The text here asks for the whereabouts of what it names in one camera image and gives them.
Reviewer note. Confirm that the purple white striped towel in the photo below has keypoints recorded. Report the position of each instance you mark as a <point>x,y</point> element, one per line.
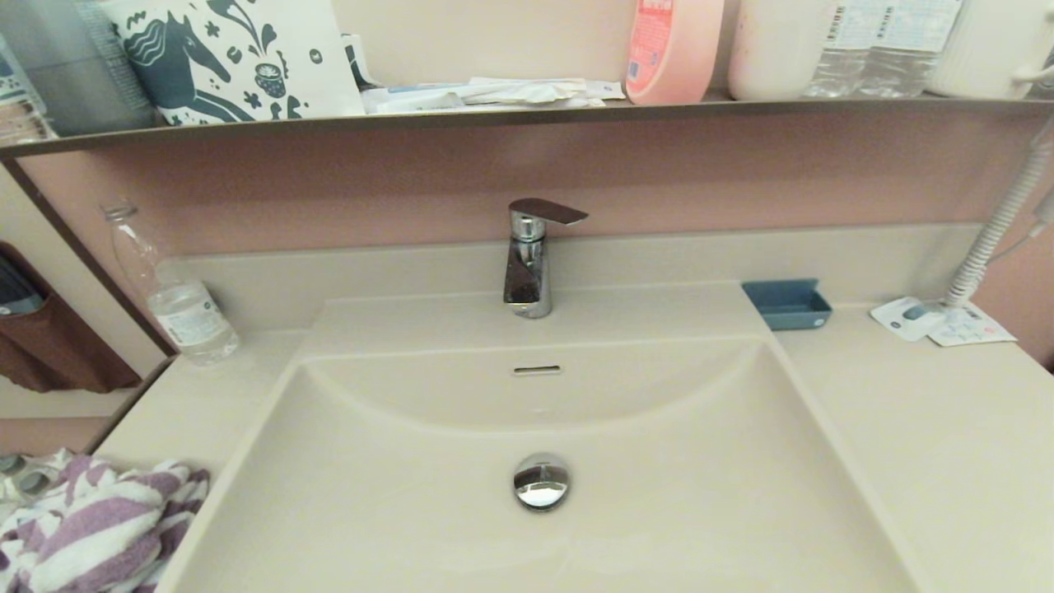
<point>90,527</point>

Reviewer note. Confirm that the chrome faucet spout body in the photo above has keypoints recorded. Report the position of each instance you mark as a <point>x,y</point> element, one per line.
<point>527,280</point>

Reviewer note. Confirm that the chrome sink drain stopper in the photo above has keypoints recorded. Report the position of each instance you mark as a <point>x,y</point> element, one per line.
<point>541,490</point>

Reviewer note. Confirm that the beige sink basin countertop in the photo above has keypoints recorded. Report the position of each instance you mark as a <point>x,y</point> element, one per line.
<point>370,494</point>

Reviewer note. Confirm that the crumpled white wrapper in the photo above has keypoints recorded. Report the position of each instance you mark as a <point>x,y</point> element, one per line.
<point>527,89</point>

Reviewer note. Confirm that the small white sachet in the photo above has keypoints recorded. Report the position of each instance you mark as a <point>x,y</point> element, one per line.
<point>605,89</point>

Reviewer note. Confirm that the flat white packet blue edge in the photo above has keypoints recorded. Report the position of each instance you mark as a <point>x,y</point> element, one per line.
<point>412,99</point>

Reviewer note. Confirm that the blue plastic soap dish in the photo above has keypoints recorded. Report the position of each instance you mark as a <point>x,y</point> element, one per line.
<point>786,306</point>

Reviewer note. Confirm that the clear plastic water bottle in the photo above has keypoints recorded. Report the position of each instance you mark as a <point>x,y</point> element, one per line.
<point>185,317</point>

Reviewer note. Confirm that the white round jar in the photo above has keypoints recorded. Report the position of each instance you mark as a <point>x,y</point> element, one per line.
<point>774,49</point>

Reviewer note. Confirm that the white rounded packet teal patch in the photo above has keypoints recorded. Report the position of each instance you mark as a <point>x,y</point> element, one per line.
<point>902,319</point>

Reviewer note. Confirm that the clear water bottle barcode label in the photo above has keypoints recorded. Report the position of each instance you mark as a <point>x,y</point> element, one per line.
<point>918,49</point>
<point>852,49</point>

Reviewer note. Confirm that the printed paper card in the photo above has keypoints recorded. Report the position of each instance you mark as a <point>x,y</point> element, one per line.
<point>980,329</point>

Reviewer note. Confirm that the brown fabric pouch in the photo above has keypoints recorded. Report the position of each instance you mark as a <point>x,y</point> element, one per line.
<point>58,346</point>

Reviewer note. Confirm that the grey translucent container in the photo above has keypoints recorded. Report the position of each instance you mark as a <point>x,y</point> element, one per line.
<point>74,66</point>

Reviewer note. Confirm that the dark grey item in pouch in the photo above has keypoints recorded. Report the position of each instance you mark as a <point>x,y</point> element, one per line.
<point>12,288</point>

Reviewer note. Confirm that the white ribbed container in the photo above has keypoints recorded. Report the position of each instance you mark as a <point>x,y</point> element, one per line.
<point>996,41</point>

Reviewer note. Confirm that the plastic wrapped bottle pack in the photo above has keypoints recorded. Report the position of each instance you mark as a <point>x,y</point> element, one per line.
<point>20,478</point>

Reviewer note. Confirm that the small printed box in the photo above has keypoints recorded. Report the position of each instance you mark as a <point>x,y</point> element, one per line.
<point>16,107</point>

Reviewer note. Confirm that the brown wall shelf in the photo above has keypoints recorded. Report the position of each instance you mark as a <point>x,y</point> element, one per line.
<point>329,123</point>

